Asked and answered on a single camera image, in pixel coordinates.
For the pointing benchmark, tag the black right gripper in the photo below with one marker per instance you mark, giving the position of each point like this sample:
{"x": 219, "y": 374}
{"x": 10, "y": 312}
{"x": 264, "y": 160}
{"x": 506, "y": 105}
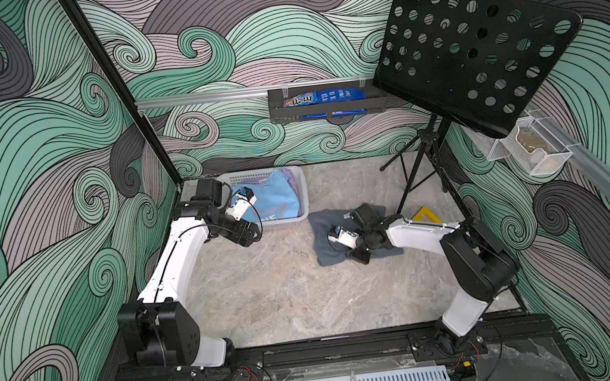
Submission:
{"x": 359, "y": 246}

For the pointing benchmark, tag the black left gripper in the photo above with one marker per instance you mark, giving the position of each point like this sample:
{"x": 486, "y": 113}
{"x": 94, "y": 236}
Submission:
{"x": 240, "y": 238}

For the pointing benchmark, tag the grey t-shirt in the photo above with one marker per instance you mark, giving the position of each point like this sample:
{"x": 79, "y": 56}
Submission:
{"x": 325, "y": 225}

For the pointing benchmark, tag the light blue t-shirt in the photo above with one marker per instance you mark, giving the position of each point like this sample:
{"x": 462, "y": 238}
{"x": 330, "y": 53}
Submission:
{"x": 276, "y": 200}

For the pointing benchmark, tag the purple Persist t-shirt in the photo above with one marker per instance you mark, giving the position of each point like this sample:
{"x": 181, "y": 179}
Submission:
{"x": 292, "y": 179}

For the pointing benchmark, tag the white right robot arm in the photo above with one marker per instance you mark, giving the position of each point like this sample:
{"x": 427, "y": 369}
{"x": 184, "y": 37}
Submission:
{"x": 482, "y": 264}

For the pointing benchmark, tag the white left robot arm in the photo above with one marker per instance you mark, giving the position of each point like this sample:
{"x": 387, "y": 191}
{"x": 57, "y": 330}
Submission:
{"x": 157, "y": 329}

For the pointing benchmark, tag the white plastic laundry basket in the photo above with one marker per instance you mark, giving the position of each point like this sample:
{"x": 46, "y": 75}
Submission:
{"x": 252, "y": 215}

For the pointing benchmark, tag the yellow triangular plastic tool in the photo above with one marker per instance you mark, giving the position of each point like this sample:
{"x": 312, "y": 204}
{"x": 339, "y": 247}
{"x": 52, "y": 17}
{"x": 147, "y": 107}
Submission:
{"x": 425, "y": 215}

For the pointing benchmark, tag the blue candy packet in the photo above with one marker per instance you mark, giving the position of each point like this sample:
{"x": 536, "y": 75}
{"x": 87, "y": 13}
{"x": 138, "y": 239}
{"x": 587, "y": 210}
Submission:
{"x": 326, "y": 96}

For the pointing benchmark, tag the black perforated music stand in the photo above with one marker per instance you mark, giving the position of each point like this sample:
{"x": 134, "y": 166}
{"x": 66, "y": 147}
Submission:
{"x": 475, "y": 62}

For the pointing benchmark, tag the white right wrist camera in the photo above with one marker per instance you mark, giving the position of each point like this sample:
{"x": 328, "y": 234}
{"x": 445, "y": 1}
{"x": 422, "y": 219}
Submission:
{"x": 342, "y": 236}

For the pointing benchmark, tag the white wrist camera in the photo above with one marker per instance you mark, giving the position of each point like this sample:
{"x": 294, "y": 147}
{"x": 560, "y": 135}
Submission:
{"x": 342, "y": 236}
{"x": 241, "y": 202}

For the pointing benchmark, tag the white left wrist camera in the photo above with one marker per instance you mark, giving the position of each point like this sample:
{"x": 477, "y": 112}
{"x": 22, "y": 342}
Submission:
{"x": 241, "y": 202}

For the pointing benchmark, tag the black wall shelf tray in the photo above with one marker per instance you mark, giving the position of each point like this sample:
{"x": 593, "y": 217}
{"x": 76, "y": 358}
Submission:
{"x": 374, "y": 102}

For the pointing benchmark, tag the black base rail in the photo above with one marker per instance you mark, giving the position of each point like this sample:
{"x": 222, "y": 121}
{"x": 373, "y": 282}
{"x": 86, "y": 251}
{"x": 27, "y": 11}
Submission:
{"x": 416, "y": 342}

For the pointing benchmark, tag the clear plastic wall bin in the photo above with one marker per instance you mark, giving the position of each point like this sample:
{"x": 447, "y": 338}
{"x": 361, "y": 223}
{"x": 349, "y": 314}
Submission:
{"x": 535, "y": 149}

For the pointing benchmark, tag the black vertical frame post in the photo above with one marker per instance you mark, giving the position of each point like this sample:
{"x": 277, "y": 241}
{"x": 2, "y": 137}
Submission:
{"x": 90, "y": 39}

